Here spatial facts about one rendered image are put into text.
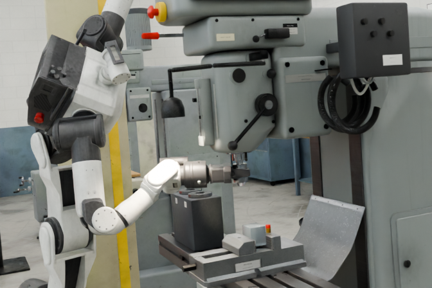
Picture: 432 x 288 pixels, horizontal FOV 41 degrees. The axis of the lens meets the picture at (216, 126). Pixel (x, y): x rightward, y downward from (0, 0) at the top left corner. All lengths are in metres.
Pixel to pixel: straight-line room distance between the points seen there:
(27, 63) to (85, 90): 8.88
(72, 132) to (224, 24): 0.57
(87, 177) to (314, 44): 0.83
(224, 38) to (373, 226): 0.79
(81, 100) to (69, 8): 1.66
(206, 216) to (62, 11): 1.78
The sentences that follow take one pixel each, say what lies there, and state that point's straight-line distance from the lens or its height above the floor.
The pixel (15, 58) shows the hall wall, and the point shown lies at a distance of 10.76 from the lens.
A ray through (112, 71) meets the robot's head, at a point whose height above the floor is 1.60.
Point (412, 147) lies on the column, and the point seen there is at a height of 1.28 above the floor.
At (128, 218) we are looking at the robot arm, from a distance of 1.81.
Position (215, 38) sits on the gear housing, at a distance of 1.72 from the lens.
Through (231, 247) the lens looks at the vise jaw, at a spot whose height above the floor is 1.02.
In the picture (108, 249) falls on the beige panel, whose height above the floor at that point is 0.62.
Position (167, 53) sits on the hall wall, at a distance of 11.35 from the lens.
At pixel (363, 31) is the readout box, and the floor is 1.64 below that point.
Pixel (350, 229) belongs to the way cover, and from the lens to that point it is 1.99.
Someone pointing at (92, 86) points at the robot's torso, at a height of 1.55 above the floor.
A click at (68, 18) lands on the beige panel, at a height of 2.00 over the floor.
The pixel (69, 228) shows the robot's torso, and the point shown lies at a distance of 2.24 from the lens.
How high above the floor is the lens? 1.49
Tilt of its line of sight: 3 degrees down
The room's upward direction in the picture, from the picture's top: 4 degrees counter-clockwise
